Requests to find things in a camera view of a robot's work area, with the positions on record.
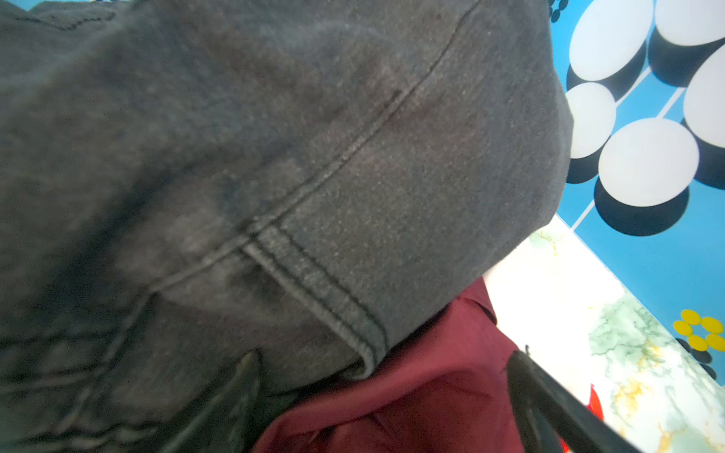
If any red cloth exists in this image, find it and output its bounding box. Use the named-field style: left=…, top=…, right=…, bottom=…
left=561, top=385, right=604, bottom=453

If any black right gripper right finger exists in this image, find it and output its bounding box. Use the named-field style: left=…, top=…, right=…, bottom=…
left=506, top=351, right=638, bottom=453

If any maroon button shirt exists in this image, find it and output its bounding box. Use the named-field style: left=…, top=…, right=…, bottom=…
left=253, top=279, right=524, bottom=452

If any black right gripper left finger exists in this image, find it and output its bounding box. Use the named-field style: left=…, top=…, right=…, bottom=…
left=151, top=351, right=262, bottom=452

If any dark grey cloth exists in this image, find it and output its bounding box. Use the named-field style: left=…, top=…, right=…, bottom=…
left=1, top=1, right=572, bottom=452

